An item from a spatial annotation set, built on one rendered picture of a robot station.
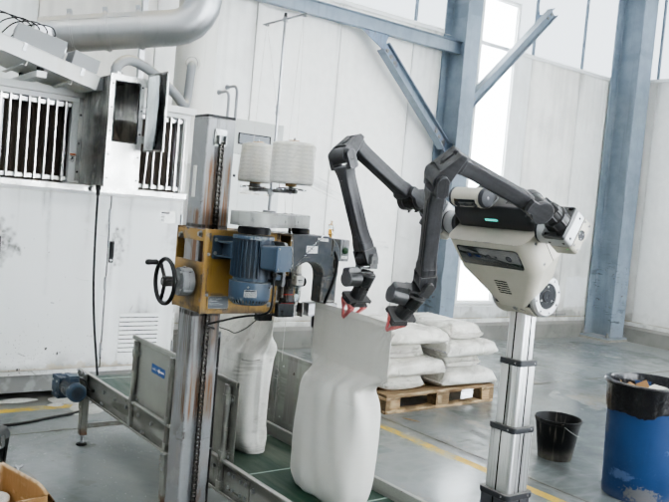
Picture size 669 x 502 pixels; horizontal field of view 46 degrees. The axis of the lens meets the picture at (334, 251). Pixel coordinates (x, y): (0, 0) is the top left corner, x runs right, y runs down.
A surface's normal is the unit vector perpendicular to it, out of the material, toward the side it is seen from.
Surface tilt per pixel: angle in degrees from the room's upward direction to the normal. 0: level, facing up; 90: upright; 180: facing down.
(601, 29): 90
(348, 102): 90
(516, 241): 40
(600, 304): 90
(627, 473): 93
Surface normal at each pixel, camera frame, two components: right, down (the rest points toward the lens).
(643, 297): -0.80, -0.04
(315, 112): 0.59, 0.10
